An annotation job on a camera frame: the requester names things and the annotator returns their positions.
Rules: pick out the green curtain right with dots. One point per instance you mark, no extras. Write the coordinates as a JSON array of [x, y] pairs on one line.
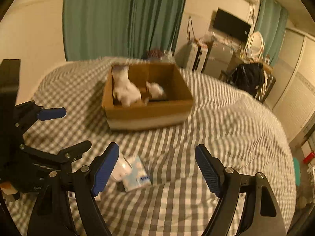
[[271, 23]]

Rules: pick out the green curtain left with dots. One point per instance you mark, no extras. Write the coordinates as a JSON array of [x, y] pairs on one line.
[[127, 28]]

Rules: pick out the brown cardboard box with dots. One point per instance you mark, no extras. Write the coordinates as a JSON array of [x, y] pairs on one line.
[[147, 113]]

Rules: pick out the green curtain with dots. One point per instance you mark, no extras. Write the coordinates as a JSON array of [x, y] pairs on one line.
[[271, 23], [127, 28]]

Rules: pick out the white oval mirror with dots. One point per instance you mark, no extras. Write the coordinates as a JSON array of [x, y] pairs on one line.
[[255, 46]]

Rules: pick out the white suitcase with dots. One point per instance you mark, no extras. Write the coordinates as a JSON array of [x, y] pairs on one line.
[[196, 57]]

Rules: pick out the white sock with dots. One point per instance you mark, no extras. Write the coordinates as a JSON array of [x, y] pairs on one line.
[[126, 92], [155, 90]]

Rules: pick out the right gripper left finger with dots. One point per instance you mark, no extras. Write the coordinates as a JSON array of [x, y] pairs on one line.
[[51, 214]]

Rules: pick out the grey mini fridge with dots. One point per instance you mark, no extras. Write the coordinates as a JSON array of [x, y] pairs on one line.
[[218, 59]]

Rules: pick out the red fire extinguisher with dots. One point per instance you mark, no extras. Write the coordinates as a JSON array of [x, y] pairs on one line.
[[309, 158]]

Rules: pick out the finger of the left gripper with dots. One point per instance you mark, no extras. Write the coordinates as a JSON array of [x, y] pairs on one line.
[[69, 154], [28, 113]]

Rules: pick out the black bag on chair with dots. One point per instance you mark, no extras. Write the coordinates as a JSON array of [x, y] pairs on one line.
[[248, 77]]

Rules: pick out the tissue pack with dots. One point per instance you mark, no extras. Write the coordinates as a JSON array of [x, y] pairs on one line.
[[138, 178]]

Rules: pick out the white wardrobe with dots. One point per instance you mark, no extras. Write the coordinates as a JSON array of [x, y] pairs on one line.
[[292, 96]]

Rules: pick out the grey checkered bed cover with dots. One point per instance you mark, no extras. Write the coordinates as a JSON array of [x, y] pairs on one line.
[[235, 128]]

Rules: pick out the white round bottle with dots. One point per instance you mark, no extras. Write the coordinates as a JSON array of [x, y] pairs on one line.
[[121, 169]]

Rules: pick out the black wall television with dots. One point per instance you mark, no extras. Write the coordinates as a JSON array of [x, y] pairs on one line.
[[231, 25]]

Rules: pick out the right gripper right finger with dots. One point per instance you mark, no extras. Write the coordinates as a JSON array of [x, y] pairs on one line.
[[261, 214]]

